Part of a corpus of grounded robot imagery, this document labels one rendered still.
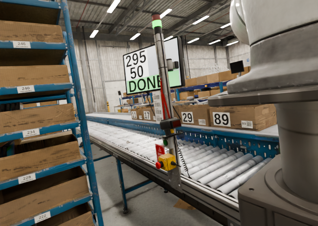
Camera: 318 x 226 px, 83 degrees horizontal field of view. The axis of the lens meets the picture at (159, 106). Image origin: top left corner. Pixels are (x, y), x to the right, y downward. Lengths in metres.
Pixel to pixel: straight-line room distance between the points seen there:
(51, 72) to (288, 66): 0.99
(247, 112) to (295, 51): 1.18
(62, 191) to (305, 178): 1.03
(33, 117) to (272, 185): 0.98
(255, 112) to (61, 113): 1.18
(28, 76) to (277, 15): 0.99
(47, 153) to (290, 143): 0.99
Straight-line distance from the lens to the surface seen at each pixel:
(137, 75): 1.30
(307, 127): 0.27
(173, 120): 0.90
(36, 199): 1.13
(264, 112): 1.48
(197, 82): 7.94
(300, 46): 0.23
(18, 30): 1.11
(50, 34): 1.11
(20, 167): 1.08
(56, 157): 1.07
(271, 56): 0.24
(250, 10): 0.27
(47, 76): 1.06
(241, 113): 1.42
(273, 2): 0.25
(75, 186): 1.14
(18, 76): 1.06
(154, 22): 1.08
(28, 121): 1.05
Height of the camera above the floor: 1.22
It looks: 4 degrees down
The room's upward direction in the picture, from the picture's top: 8 degrees counter-clockwise
